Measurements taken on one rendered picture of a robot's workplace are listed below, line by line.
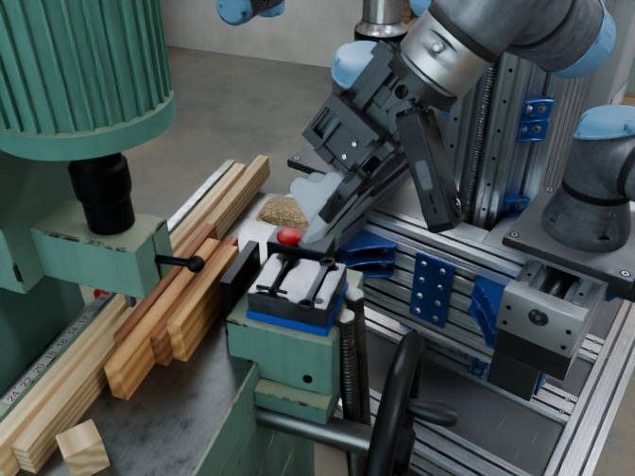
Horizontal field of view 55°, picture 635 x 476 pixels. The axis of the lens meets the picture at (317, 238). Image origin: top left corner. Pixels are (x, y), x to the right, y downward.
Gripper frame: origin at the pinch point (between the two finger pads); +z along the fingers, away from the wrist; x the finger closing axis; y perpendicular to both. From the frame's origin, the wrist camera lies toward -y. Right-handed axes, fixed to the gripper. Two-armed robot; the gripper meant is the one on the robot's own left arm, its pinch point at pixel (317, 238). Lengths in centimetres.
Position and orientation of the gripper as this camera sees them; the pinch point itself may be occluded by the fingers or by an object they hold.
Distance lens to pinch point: 64.4
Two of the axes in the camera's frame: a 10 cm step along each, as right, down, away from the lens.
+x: -4.3, 2.4, -8.7
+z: -5.7, 6.7, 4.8
